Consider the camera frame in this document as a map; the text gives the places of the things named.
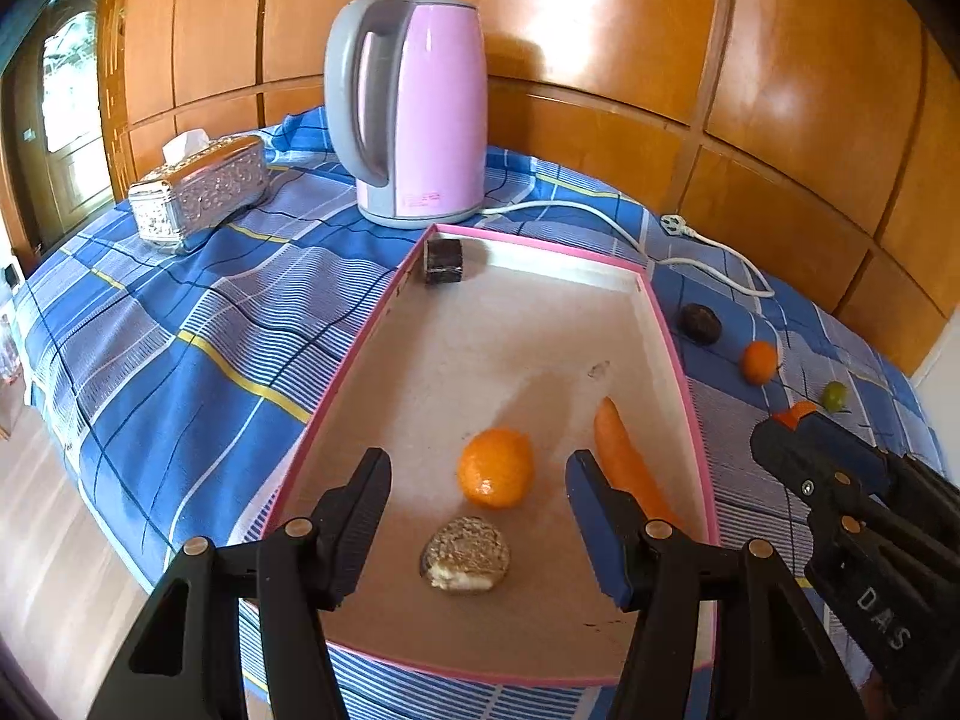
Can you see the wooden door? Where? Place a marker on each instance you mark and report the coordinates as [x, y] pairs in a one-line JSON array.
[[67, 90]]

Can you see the silver embossed tissue box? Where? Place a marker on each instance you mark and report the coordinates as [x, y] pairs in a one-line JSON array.
[[202, 191]]

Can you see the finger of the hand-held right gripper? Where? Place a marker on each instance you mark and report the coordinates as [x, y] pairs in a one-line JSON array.
[[840, 439], [780, 465]]

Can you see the orange carrot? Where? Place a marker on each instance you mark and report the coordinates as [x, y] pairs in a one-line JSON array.
[[630, 457]]

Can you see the small orange tangerine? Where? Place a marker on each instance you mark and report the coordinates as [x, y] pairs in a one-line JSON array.
[[760, 362]]

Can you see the small green fruit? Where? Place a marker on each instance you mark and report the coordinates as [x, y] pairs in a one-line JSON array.
[[835, 395]]

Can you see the sesame bun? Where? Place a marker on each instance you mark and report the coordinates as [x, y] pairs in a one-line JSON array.
[[465, 551]]

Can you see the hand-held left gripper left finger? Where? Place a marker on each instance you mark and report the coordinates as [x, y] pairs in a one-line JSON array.
[[360, 510]]

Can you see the orange mandarin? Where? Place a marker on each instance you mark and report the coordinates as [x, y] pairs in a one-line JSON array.
[[496, 467]]

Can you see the pink cardboard box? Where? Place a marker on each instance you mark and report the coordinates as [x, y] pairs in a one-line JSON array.
[[480, 345]]

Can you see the dark round fruit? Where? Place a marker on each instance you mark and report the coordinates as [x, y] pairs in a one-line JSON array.
[[700, 324]]

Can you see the pink electric kettle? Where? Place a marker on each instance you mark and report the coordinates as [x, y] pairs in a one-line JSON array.
[[442, 105]]

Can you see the white tissue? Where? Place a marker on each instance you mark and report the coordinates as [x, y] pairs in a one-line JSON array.
[[184, 146]]

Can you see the blue plaid blanket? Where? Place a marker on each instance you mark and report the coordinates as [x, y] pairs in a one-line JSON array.
[[187, 330]]

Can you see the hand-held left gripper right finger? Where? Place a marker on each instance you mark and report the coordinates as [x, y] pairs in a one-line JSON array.
[[596, 525]]

